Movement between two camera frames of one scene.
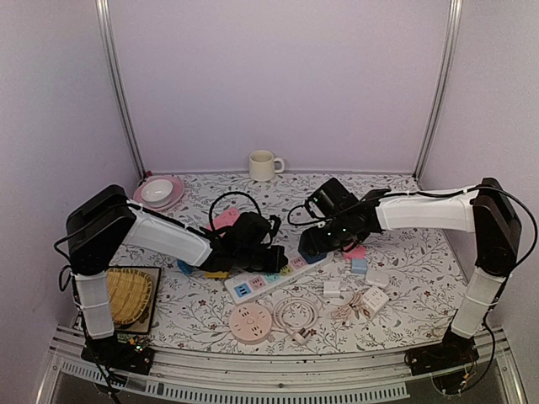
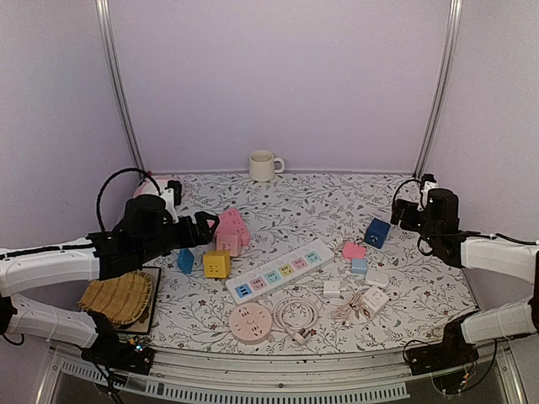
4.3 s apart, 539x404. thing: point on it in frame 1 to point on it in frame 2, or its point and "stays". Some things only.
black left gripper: x=277 y=258 to x=205 y=235
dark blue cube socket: x=311 y=257 to x=377 y=233
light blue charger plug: x=359 y=265 stays
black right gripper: x=317 y=243 to x=398 y=210
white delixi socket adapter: x=373 y=300 stays
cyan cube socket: x=185 y=267 stays
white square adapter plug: x=380 y=278 stays
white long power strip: x=248 y=285 stays
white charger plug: x=331 y=289 stays
